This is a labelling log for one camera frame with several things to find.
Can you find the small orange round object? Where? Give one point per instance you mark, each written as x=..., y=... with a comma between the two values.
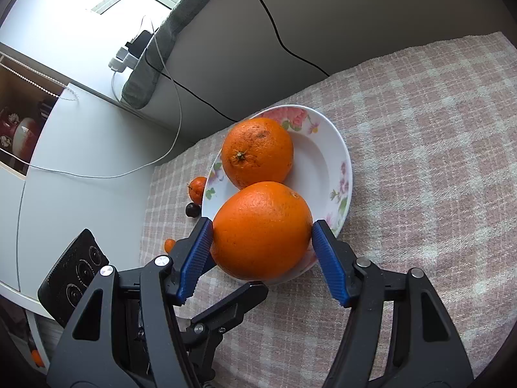
x=36, y=357

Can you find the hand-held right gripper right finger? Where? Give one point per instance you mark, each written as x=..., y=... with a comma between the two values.
x=327, y=258

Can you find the white power strip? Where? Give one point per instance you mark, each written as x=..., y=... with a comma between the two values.
x=121, y=62

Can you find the pink checked cloth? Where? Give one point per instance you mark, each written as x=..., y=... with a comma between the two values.
x=404, y=149

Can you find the floral white plate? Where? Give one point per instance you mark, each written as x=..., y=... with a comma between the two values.
x=319, y=161

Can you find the white cabinet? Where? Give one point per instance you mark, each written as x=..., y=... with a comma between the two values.
x=89, y=194

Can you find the small tangerine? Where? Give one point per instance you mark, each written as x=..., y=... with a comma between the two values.
x=198, y=190

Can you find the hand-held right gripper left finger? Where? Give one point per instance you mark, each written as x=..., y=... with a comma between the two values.
x=198, y=254

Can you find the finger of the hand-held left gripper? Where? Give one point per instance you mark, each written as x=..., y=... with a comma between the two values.
x=238, y=299

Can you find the small kumquat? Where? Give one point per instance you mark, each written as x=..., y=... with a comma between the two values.
x=169, y=245

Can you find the large smooth orange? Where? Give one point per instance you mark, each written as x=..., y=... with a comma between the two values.
x=262, y=230

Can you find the black charger plug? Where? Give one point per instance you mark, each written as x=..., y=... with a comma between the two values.
x=140, y=42

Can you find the dark round fruit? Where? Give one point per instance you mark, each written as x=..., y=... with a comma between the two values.
x=192, y=210

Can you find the large spotted orange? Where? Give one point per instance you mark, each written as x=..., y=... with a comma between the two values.
x=258, y=153

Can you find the grey sill cushion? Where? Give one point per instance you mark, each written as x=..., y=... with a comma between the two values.
x=161, y=36

